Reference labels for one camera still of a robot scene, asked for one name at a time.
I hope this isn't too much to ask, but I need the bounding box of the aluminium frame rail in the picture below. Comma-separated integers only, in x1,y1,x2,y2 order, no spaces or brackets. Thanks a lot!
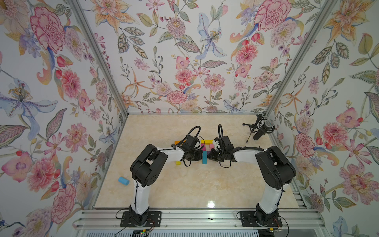
73,209,326,231

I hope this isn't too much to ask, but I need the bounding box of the teal long block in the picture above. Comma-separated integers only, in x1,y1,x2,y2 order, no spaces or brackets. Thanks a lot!
202,151,207,165

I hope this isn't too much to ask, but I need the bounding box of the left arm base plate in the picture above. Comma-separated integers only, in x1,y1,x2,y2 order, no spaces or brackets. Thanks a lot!
120,211,162,228

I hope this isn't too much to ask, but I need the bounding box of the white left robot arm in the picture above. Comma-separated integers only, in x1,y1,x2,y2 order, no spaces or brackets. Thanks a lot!
128,135,203,225

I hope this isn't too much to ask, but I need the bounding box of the yellow long block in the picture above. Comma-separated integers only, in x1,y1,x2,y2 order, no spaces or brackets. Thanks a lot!
201,140,213,144

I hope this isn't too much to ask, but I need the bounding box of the light blue block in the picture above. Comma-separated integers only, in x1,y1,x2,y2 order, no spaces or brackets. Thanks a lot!
118,177,130,186

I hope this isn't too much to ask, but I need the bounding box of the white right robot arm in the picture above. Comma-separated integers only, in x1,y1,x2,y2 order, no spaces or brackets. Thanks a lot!
207,136,296,227

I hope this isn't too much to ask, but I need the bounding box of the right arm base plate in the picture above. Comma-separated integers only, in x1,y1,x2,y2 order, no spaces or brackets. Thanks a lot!
236,211,283,228

